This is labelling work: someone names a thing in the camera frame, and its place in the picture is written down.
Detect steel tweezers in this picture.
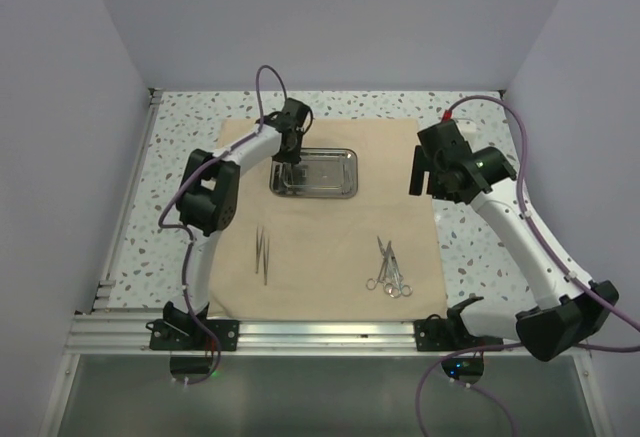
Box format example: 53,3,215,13
273,162,294,193
262,234,270,286

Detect beige cloth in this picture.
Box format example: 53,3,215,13
208,119,447,321

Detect steel forceps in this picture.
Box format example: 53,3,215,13
255,225,264,274

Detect steel surgical scissors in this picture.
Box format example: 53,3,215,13
378,242,401,298

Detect steel scalpel handle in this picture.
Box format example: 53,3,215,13
342,154,353,195

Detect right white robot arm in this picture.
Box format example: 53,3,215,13
409,120,619,362

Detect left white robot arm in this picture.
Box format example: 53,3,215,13
158,97,314,350

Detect steel instrument tray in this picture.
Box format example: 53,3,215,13
269,148,358,199

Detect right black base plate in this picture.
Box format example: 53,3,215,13
413,314,504,352

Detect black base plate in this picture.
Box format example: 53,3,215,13
145,319,240,352
413,314,504,352

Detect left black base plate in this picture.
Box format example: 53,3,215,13
145,319,240,352

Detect aluminium rail frame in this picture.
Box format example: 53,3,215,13
41,90,611,436

